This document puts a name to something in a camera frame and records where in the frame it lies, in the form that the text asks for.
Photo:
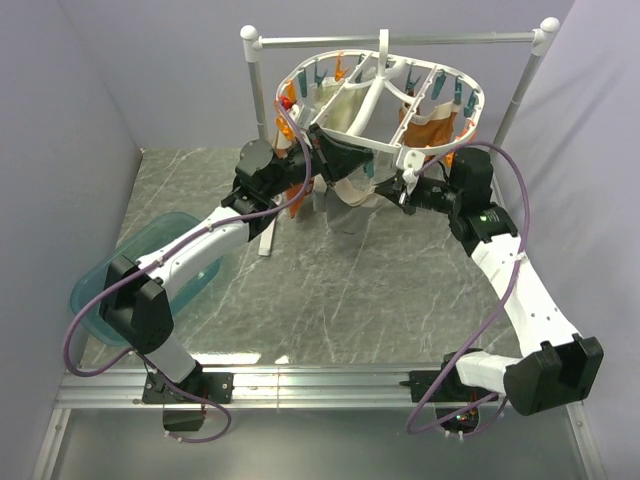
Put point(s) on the white oval clip hanger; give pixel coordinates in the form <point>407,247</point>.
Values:
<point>399,85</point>

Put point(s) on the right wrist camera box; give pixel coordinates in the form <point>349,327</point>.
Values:
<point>410,162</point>

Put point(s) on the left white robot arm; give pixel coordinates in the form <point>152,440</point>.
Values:
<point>139,292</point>

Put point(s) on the white metal drying rack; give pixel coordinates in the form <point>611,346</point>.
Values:
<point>385,167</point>

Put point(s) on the orange underwear on left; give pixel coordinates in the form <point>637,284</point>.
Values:
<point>285,138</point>

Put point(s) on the orange underwear on right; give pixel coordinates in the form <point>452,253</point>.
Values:
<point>434,129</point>

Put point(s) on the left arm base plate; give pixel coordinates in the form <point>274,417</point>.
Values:
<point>216,387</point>

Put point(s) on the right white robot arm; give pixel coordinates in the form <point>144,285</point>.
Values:
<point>557,365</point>

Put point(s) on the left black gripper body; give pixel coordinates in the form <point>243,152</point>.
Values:
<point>317,166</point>

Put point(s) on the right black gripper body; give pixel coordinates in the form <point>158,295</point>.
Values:
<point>430,194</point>

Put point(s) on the orange underwear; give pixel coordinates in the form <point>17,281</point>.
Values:
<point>285,138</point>
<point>434,129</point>

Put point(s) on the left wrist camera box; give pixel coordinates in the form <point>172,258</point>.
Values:
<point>301,114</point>

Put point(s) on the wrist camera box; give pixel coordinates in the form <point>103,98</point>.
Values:
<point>301,114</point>
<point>410,162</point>

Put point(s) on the grey underwear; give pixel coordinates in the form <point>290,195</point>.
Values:
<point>347,208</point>

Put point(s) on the teal clip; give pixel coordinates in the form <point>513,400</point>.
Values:
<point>369,169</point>

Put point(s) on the cream underwear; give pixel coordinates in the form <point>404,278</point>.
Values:
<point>344,109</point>

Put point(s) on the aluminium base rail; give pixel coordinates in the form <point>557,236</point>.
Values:
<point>296,422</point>

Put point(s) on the teal plastic basin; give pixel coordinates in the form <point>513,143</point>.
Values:
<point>155,235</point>

